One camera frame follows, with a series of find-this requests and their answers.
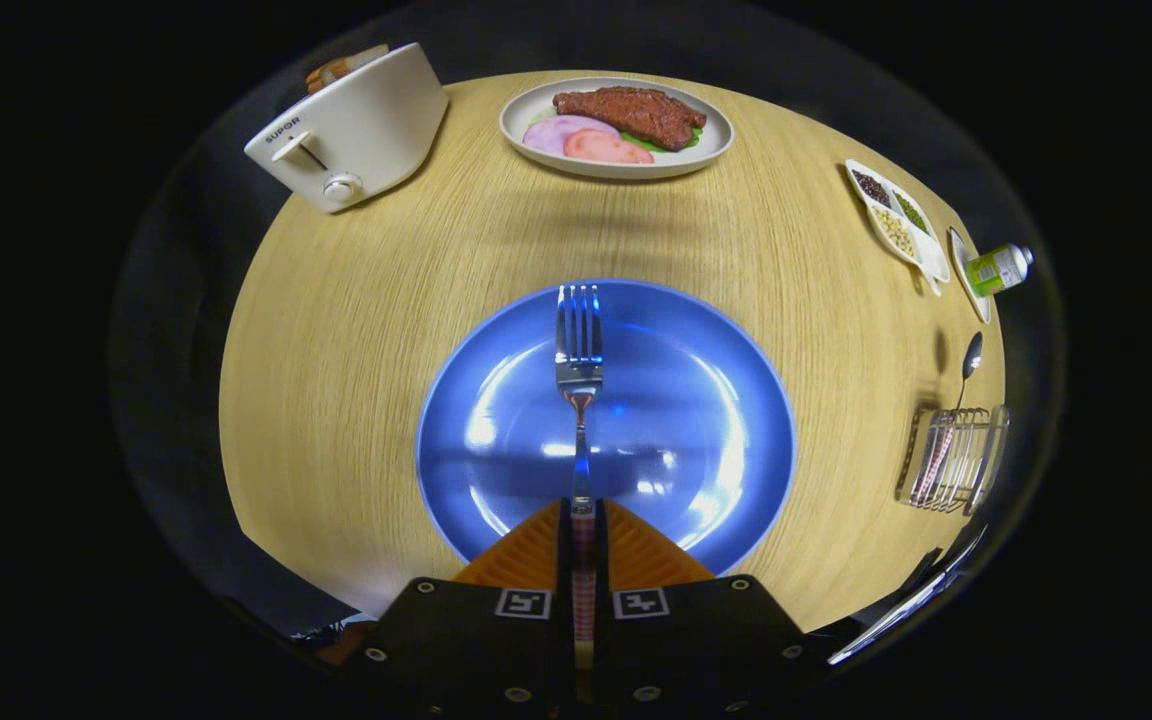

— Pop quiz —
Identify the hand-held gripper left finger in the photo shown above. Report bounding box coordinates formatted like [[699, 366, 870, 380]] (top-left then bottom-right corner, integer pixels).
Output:
[[361, 498, 577, 720]]

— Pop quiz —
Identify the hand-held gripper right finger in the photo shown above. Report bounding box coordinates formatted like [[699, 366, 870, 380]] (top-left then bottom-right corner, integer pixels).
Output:
[[594, 498, 809, 720]]

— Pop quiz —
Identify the fork with red checked handle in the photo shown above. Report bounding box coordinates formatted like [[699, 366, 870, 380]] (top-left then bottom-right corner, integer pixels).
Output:
[[554, 285, 605, 671]]

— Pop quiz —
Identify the spoon with red checked handle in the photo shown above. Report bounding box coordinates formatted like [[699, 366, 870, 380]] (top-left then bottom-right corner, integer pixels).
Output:
[[921, 332, 985, 501]]

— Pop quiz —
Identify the blue round plate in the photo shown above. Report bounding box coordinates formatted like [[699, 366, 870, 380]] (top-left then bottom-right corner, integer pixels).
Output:
[[416, 278, 796, 577]]

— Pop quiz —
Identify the white divided dish of beans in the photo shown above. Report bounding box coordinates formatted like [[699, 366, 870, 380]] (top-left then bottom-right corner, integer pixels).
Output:
[[844, 158, 953, 298]]

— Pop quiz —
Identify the white square plate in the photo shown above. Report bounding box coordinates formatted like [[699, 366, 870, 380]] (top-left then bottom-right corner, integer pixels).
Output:
[[948, 227, 993, 325]]

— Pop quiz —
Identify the green labelled bottle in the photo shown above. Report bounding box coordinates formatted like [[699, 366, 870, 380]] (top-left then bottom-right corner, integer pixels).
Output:
[[966, 243, 1035, 299]]

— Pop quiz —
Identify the oval plate of meat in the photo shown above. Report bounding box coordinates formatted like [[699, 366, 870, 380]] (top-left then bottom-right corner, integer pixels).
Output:
[[499, 77, 735, 182]]

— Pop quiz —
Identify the white toaster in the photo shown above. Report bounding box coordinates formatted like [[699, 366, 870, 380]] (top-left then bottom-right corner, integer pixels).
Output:
[[244, 42, 450, 215]]

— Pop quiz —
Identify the toast slice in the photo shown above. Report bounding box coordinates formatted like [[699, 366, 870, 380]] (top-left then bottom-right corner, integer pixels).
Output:
[[304, 44, 392, 96]]

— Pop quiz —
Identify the metal wire cutlery basket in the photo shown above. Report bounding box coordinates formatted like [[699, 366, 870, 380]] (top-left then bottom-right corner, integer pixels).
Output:
[[896, 404, 1012, 517]]

